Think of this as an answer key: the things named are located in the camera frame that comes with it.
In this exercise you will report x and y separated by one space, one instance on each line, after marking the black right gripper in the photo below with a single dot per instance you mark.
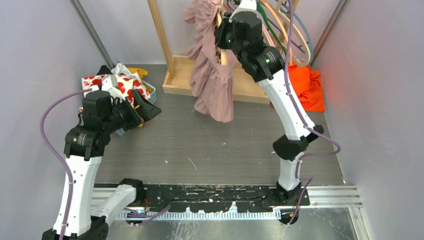
220 31

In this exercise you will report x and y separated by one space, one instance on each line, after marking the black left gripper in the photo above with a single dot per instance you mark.
147 110

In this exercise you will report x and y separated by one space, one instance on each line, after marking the red poppy print garment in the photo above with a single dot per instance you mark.
126 86

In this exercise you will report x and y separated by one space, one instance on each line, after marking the pink pleated skirt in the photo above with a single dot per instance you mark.
211 82

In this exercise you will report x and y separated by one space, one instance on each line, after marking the beige plastic hanger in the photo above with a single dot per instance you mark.
219 36

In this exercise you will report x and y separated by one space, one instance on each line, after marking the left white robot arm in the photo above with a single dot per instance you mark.
76 219

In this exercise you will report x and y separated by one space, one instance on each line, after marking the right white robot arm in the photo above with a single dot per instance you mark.
267 69

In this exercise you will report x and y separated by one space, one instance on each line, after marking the pink hanger on rack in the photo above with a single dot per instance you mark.
232 4

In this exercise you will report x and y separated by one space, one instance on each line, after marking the peach hanger on rack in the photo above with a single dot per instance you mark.
288 59

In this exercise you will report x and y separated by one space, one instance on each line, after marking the wooden hanger rack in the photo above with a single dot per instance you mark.
180 68

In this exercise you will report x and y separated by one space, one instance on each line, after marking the cream hanger on rack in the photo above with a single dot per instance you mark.
299 49

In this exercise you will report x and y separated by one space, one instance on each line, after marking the teal hanger on rack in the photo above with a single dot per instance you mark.
306 33

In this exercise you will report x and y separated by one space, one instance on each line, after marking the yellow garment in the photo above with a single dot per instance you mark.
139 71

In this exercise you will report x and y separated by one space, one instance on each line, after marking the black garment in basket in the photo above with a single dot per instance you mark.
104 70

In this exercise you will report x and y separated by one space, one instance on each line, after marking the orange garment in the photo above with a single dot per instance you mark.
308 87

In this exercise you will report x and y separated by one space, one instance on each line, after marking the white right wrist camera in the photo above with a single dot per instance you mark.
244 6

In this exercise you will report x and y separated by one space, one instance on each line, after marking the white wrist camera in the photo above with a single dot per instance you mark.
109 83
244 6

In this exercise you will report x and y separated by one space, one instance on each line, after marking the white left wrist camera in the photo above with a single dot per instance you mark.
109 83

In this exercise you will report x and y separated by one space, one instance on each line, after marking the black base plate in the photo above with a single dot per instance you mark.
216 198

